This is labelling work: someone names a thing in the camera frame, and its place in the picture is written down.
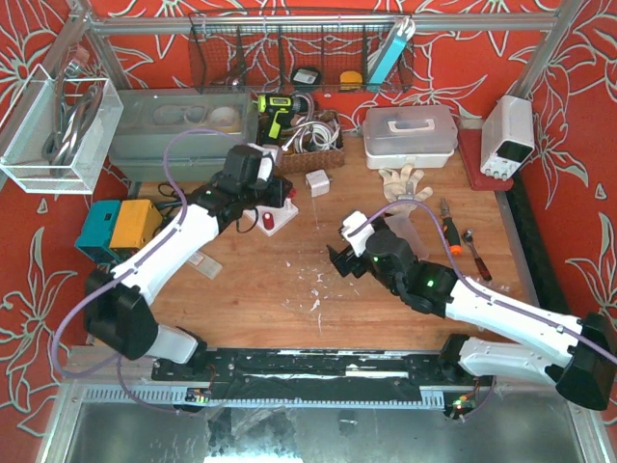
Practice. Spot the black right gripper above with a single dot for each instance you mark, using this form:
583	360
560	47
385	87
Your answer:
343	259

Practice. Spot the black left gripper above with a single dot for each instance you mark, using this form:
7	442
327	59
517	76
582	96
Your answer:
279	191

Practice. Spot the clear tray of red parts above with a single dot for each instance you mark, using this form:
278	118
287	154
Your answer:
401	226

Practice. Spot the red spring part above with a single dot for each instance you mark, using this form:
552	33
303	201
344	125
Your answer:
268	221

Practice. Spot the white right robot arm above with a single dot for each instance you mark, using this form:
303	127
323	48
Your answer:
577	356

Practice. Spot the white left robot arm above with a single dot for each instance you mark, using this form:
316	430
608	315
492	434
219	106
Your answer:
118	303

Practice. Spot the woven wicker basket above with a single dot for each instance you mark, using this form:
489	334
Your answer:
312	145

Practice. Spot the grey plastic toolbox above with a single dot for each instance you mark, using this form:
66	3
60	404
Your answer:
198	129

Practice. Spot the white work gloves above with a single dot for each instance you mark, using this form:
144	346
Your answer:
404	181

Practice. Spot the white cube power adapter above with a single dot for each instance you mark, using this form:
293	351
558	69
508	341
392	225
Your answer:
318	183

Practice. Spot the white plastic storage box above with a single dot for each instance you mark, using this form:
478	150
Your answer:
424	136

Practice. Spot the yellow teal soldering station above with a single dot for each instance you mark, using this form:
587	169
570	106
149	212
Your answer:
115	230

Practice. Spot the red mat under supply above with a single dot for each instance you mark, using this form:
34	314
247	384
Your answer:
469	145

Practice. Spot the yellow tape measure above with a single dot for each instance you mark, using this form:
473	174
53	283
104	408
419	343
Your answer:
350	81

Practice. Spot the white bench power supply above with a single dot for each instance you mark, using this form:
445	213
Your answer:
507	138

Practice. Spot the teal white book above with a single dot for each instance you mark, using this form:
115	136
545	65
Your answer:
381	62

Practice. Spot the white peg base plate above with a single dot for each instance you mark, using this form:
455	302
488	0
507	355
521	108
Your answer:
282	215

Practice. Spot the green black cordless drill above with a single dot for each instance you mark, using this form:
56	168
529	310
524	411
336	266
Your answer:
280	110

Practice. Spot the black wire wall basket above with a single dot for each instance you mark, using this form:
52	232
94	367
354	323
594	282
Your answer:
258	50

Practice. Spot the clear acrylic wall bin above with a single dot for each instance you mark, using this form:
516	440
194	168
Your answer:
55	138

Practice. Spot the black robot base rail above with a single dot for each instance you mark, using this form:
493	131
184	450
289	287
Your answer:
317	375

